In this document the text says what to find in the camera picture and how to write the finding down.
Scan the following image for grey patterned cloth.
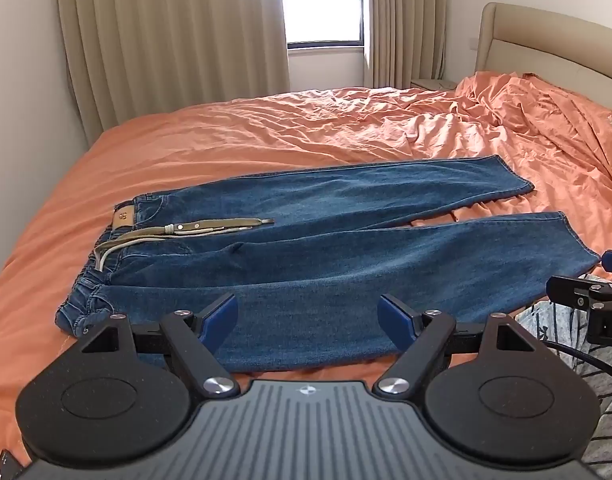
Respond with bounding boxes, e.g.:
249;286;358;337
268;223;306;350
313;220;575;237
515;300;612;479

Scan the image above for blue denim jeans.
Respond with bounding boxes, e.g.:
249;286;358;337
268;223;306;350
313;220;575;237
56;156;600;373

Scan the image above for beige bedside table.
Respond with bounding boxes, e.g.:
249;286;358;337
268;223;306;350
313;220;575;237
411;79;458;91

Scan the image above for black cable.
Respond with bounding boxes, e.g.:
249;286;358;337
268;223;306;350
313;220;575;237
541;340;612;385

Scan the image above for orange bed sheet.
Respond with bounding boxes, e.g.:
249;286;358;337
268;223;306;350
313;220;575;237
0;72;612;453

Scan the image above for beige upholstered headboard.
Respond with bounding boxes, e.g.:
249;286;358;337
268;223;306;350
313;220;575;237
475;2;612;110

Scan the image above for beige left curtain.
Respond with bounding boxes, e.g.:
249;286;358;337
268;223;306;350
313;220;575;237
58;0;289;143

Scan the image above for window with dark frame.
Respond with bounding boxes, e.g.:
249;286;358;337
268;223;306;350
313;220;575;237
283;0;363;49

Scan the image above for olive green belt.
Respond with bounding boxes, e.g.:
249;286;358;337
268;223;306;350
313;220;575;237
93;218;274;271

